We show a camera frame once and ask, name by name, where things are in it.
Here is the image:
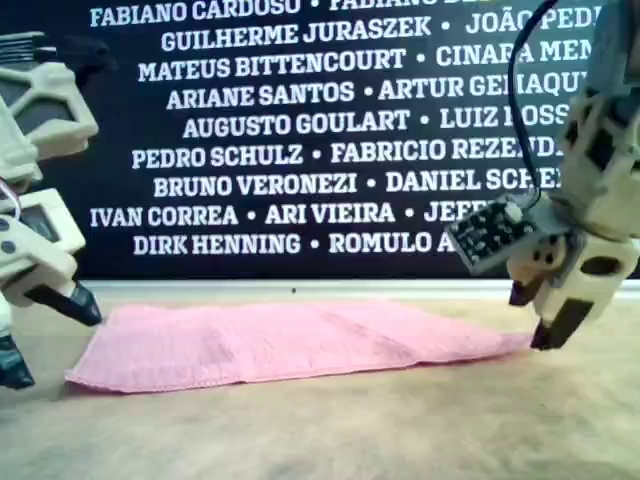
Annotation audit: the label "black camera cable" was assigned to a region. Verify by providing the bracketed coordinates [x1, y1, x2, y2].
[507, 0, 559, 201]

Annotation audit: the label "aluminium table frame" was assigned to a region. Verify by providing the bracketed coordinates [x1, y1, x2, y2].
[74, 276, 640, 301]

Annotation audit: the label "black banner white names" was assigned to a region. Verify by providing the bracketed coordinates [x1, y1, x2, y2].
[0, 0, 640, 280]

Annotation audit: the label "black wrist camera circuit board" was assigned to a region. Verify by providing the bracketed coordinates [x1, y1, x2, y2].
[443, 195, 540, 275]

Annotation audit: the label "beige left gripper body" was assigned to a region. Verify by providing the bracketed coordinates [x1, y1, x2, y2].
[0, 188, 86, 306]

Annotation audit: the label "pink cloth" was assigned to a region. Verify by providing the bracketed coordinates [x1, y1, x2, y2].
[64, 299, 535, 396]

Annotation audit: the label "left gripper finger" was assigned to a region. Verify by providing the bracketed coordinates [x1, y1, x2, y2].
[0, 293, 37, 392]
[24, 279, 105, 328]

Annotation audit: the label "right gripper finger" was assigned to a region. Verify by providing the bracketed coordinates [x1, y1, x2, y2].
[508, 234, 574, 307]
[530, 239, 639, 350]

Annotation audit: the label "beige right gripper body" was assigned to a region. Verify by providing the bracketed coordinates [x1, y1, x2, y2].
[532, 202, 591, 289]

